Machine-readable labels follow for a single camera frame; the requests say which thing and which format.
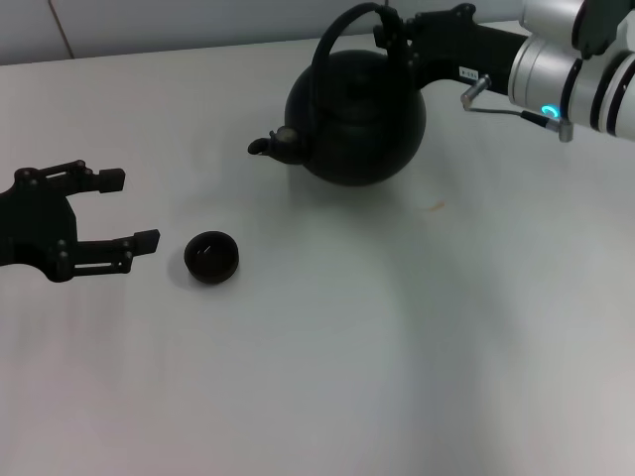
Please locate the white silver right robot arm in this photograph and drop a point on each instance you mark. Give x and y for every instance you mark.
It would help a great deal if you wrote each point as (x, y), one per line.
(580, 74)

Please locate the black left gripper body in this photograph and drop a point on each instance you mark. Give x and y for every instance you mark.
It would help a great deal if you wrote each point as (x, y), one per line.
(32, 223)

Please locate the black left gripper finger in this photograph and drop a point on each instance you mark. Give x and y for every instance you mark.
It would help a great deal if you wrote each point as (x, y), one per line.
(146, 241)
(111, 180)

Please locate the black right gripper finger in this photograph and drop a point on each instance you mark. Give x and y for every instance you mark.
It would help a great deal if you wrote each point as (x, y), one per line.
(392, 35)
(441, 14)

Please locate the small dark brown teacup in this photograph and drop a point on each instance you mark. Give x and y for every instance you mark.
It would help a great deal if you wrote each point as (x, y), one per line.
(212, 255)

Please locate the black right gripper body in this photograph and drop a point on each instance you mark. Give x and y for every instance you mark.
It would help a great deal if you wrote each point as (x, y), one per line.
(466, 49)

